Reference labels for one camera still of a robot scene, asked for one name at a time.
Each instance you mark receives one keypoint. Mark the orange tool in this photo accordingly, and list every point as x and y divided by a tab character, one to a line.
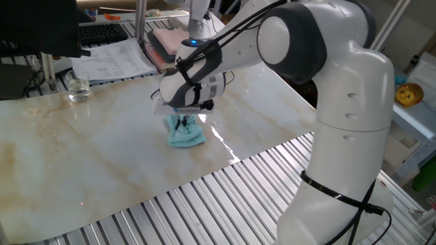
112	17

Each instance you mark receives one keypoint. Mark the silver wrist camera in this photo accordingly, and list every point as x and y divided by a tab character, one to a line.
189	110

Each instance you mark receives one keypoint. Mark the printed paper sheets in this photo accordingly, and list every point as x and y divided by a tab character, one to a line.
112	61

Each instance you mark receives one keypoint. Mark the aluminium frame post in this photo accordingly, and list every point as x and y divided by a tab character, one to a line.
48	71
140	20
388	27

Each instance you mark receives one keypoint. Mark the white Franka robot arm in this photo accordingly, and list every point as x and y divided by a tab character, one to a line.
351	102

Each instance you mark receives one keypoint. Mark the yellow piggy bank toy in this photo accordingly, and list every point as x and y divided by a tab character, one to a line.
408	95

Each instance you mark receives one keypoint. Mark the light blue fluffy cloth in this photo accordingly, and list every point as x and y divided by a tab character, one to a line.
185	139

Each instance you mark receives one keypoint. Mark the black box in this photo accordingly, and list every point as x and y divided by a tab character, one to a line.
15	81

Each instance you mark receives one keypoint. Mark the marble pattern table mat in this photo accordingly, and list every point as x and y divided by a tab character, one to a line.
85	153

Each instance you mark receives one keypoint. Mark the clear glass of water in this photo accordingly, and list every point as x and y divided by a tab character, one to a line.
79	90

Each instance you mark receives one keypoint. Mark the grey metal shelf rack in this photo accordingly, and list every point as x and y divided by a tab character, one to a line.
413	122

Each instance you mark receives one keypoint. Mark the black keyboard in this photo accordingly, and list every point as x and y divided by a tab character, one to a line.
102	33

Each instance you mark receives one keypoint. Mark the grey white machine column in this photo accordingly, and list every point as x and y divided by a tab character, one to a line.
199	24

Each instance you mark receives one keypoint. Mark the green box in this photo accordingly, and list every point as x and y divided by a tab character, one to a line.
425	175

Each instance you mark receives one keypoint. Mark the stack of books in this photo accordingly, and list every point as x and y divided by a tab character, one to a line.
160	59

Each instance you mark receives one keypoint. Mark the white foam box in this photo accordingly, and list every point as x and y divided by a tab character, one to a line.
424	75

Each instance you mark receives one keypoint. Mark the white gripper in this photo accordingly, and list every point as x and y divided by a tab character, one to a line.
163	109

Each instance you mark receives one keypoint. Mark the black monitor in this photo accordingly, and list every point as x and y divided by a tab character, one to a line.
37	24

